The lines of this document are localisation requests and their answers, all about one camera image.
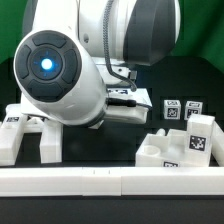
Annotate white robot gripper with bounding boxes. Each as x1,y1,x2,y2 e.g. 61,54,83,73
91,88,152,129

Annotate white chair seat block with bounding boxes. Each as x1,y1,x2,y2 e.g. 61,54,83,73
135,129,200,167

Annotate white tagged cube left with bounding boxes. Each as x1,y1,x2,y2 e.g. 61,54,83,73
164,100,181,120

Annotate white tagged cube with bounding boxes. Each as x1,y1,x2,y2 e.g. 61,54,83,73
184,101,203,120
164,100,181,120

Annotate white tagged cube right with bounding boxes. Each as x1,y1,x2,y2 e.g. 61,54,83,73
184,101,203,120

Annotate grey braided wrist cable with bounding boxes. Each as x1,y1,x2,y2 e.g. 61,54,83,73
102,0,138,94

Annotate white front rail barrier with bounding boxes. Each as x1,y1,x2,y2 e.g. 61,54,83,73
0,167,224,197

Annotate white rail barrier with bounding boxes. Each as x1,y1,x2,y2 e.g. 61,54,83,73
212,123,224,167
0,167,224,197

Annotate white right rail barrier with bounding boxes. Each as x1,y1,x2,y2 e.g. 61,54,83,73
212,123,224,167

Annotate white chair back frame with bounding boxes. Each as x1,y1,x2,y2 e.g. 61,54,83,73
0,104,63,166

